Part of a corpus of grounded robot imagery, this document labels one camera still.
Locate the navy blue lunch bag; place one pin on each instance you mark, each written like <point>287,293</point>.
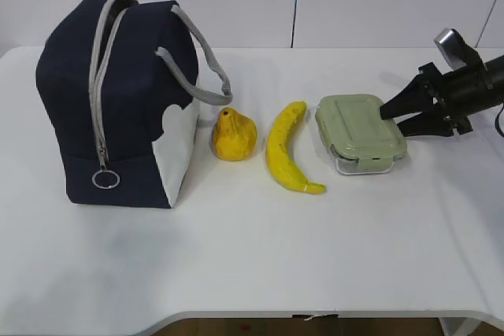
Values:
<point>122,83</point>

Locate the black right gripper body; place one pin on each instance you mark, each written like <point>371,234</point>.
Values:
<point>465,91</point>

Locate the black tape on table edge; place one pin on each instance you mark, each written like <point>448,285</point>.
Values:
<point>310,317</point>

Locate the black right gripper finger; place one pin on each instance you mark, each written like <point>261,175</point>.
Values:
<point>433,123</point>
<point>414,98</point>

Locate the green lidded glass container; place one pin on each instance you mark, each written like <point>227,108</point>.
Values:
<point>357,139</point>

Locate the yellow banana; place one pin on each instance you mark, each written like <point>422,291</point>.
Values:
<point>277,155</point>

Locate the yellow pear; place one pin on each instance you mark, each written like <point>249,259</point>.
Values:
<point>234,135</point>

